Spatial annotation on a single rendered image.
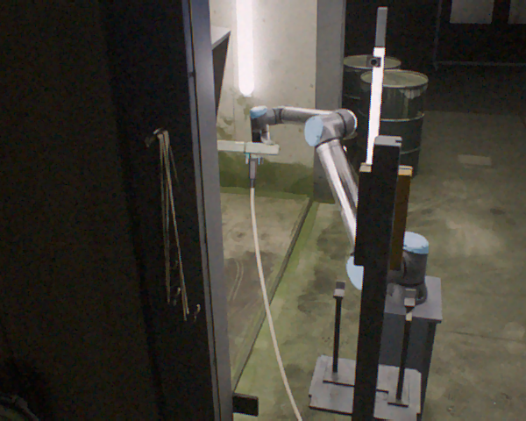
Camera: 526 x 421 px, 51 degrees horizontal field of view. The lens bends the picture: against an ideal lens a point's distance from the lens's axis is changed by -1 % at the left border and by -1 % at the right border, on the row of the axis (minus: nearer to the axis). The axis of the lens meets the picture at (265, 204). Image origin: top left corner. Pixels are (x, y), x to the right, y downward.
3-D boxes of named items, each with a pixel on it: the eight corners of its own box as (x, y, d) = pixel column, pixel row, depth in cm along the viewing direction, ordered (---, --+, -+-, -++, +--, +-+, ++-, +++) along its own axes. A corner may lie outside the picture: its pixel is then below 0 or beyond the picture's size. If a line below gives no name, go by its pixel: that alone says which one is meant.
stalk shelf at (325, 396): (309, 409, 164) (309, 405, 164) (321, 358, 184) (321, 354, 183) (415, 428, 157) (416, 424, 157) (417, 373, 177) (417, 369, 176)
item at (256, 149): (278, 187, 263) (280, 140, 254) (277, 191, 258) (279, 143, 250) (178, 179, 269) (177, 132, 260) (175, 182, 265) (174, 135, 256)
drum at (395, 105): (350, 160, 540) (355, 69, 500) (409, 160, 539) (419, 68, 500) (359, 186, 487) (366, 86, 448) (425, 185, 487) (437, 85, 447)
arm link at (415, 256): (433, 276, 231) (438, 240, 223) (401, 289, 224) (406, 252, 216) (408, 260, 243) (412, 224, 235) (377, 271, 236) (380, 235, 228)
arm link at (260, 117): (265, 104, 286) (266, 128, 290) (245, 108, 281) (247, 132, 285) (274, 106, 278) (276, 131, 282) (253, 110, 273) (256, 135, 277)
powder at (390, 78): (358, 73, 500) (358, 71, 499) (417, 72, 499) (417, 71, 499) (367, 89, 451) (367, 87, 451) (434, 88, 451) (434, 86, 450)
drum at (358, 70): (398, 142, 585) (406, 57, 545) (387, 161, 537) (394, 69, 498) (344, 135, 605) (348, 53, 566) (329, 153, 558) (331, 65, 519)
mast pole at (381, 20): (360, 260, 380) (378, 8, 307) (361, 257, 384) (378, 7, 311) (367, 261, 379) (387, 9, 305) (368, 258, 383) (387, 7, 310)
